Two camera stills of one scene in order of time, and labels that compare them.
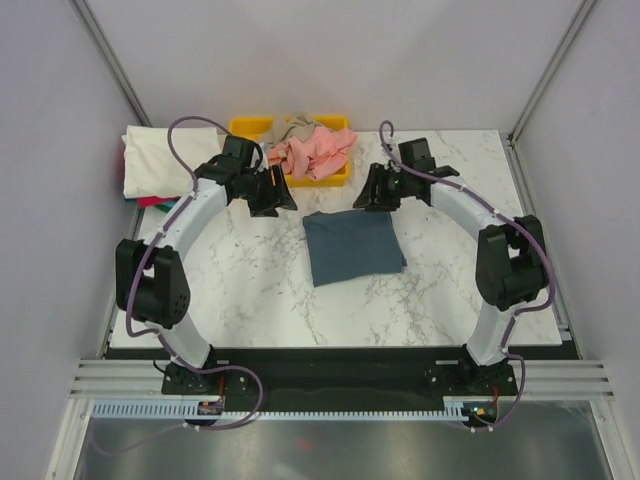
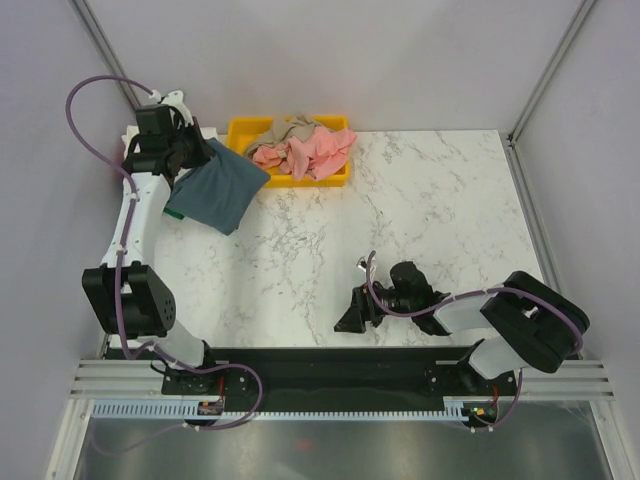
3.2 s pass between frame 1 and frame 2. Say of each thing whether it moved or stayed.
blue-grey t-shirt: moved
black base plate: stayed
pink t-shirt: stayed
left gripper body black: moved
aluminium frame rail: stayed
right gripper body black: moved
